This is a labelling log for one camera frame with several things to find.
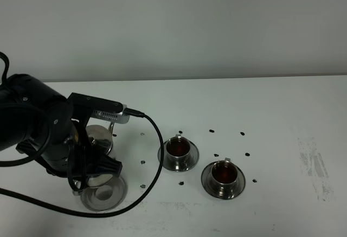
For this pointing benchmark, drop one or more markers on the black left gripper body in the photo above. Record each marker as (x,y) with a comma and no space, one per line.
(69,117)

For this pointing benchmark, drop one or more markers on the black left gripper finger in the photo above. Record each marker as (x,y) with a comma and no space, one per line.
(76,168)
(98,163)

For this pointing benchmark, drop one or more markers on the stainless steel teapot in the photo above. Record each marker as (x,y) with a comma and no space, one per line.
(101,139)

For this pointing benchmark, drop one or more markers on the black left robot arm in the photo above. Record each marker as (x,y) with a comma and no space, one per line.
(51,129)

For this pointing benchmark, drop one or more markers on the steel teapot saucer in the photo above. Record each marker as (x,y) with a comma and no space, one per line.
(105,197)

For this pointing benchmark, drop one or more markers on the left stainless steel teacup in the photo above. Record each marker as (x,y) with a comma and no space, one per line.
(177,153)

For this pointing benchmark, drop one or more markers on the stainless steel teacup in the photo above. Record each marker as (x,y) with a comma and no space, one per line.
(224,174)
(177,153)

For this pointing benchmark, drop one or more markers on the right stainless steel teacup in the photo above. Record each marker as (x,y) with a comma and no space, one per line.
(224,174)

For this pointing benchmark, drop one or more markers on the left steel cup saucer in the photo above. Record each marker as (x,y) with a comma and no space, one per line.
(194,157)

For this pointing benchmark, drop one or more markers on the steel cup saucer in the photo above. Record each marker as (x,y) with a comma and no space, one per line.
(194,157)
(220,193)

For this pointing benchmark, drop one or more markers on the right steel cup saucer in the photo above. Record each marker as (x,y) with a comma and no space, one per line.
(220,193)

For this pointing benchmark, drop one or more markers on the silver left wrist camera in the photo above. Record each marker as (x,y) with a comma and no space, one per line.
(114,115)

